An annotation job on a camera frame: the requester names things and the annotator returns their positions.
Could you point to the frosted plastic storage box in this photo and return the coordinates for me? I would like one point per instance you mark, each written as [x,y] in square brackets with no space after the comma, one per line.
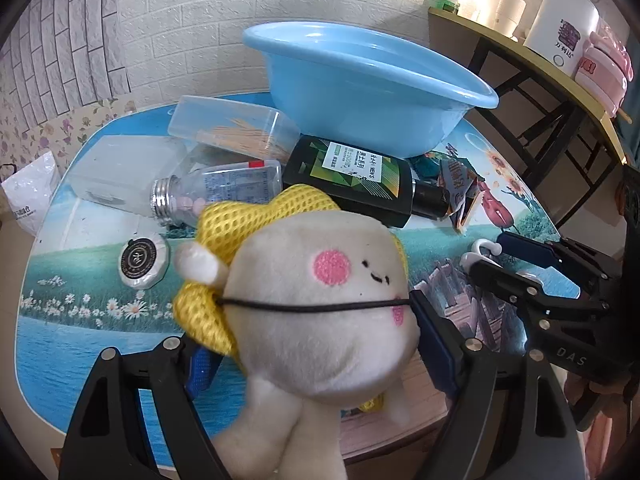
[115,170]

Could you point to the clear box of toothpicks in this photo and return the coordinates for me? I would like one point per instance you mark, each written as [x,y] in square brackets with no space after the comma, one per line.
[220,120]

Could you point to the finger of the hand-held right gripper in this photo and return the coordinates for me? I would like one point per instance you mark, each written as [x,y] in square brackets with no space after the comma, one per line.
[520,290]
[565,260]

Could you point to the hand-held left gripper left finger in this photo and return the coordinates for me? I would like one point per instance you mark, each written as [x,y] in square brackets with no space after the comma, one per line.
[200,372]

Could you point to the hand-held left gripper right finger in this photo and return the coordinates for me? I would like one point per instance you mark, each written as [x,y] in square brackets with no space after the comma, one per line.
[437,355]

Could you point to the clear bottle with pink tablets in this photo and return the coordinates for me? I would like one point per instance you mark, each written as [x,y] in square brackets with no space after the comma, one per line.
[225,185]

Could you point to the green orange snack packet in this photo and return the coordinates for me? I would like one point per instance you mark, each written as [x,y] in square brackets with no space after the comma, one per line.
[455,180]

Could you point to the round wrapped soap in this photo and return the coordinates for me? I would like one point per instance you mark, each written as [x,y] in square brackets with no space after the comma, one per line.
[142,261]

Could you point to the pink lunch box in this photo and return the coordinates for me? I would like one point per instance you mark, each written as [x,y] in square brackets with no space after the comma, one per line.
[602,67]

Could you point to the green small box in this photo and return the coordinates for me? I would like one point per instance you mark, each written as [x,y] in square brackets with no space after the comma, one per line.
[446,6]

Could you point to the printed scenic desktop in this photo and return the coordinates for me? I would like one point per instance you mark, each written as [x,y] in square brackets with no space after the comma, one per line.
[100,340]

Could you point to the white plush toy yellow hood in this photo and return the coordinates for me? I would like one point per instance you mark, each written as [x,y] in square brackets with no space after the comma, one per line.
[310,320]

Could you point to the light blue plastic basin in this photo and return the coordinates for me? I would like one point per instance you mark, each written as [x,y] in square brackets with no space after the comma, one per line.
[350,95]

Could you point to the white electric kettle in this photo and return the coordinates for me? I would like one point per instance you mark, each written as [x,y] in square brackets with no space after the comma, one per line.
[560,25]

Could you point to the yellow top side table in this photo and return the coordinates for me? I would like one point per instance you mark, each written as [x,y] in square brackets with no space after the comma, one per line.
[550,62]

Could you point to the white plastic shopping bag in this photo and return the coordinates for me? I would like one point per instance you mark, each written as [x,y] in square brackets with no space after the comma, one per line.
[27,195]

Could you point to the dark green flat bottle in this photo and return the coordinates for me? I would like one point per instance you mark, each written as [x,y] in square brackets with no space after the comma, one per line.
[350,175]

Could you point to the white plastic hook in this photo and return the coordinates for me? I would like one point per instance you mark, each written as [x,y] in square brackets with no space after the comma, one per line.
[481,246]

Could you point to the white ribbed cup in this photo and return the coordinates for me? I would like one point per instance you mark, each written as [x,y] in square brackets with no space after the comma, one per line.
[510,14]

